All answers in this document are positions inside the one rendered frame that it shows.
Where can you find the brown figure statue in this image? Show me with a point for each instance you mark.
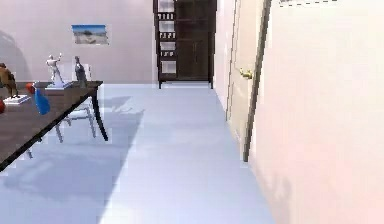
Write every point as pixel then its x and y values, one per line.
pixel 9 83

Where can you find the blue bottle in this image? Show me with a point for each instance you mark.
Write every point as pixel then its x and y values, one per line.
pixel 41 101

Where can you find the framed landscape picture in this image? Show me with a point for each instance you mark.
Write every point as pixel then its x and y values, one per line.
pixel 89 34

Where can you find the white chair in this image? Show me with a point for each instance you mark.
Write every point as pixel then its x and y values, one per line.
pixel 80 115

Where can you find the white figure statue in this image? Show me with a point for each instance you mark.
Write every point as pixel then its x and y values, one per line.
pixel 55 71

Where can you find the red round vegetable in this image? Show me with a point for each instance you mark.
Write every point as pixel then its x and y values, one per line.
pixel 1 106
pixel 30 88

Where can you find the dark brown wooden table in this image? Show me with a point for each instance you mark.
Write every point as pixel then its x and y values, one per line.
pixel 23 123

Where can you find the dark brown shelf cabinet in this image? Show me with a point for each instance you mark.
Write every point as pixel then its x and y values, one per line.
pixel 191 40

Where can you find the cream room door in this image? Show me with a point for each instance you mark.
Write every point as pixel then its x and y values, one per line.
pixel 240 83

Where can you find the dark grey figure statue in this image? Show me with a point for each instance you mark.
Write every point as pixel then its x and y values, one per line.
pixel 80 72

